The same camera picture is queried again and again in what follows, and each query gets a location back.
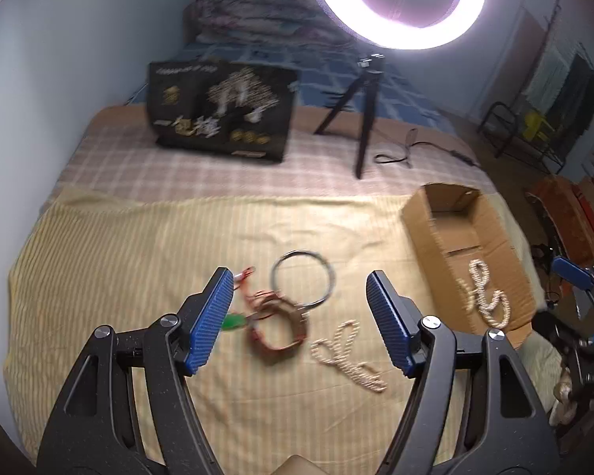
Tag black metal low rack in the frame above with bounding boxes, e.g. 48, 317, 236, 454
478, 101, 565, 174

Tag green jade pendant red cord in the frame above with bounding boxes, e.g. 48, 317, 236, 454
220, 267, 259, 332

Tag white ring light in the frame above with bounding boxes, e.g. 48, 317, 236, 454
303, 0, 487, 50

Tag small bead pearl necklace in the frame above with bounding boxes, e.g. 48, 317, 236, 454
458, 260, 512, 328

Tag pink plaid blanket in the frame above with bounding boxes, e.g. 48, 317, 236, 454
62, 106, 491, 203

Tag brown wooden door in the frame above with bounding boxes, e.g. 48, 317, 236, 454
475, 10, 525, 114

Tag orange cloth covered table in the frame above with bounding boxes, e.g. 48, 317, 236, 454
527, 175, 594, 263

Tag dark hanging clothes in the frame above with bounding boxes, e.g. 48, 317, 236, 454
554, 52, 594, 159

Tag black clothes rack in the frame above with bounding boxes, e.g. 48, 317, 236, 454
520, 0, 594, 124

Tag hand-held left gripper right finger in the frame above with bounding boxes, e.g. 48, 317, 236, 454
366, 270, 560, 475

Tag yellow box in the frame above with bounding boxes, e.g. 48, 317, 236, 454
522, 111, 550, 140

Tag white striped hanging towel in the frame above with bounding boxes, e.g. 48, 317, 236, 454
525, 44, 567, 105

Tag large bead pearl bracelet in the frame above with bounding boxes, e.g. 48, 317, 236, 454
311, 320, 388, 395

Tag brown strap wristwatch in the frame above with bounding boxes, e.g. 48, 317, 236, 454
247, 293, 310, 357

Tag black printed bag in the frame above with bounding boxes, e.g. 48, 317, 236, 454
147, 59, 298, 162

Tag cardboard box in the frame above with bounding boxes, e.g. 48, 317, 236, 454
401, 183, 535, 350

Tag black tripod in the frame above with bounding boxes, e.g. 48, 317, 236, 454
314, 53, 387, 179

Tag black power cable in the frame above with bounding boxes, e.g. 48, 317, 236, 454
373, 129, 481, 166

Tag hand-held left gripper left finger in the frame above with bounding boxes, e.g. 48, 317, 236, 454
37, 267, 236, 475

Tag floral quilt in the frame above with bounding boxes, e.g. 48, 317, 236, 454
183, 0, 357, 53

